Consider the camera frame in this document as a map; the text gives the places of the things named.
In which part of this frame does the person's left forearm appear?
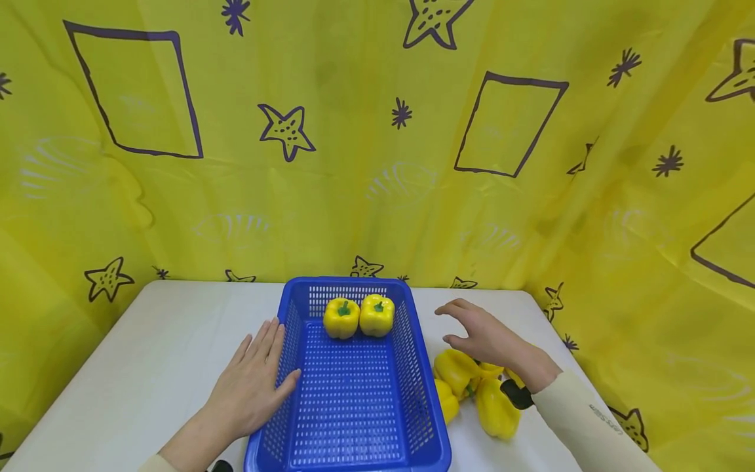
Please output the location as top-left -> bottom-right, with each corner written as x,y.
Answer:
137,406 -> 248,472

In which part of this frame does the person's left hand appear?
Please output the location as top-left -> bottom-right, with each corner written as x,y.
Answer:
203,317 -> 302,440

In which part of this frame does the blue plastic basket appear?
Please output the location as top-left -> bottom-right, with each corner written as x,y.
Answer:
243,276 -> 454,472

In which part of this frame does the person's right hand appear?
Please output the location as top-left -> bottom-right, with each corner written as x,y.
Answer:
435,298 -> 563,394

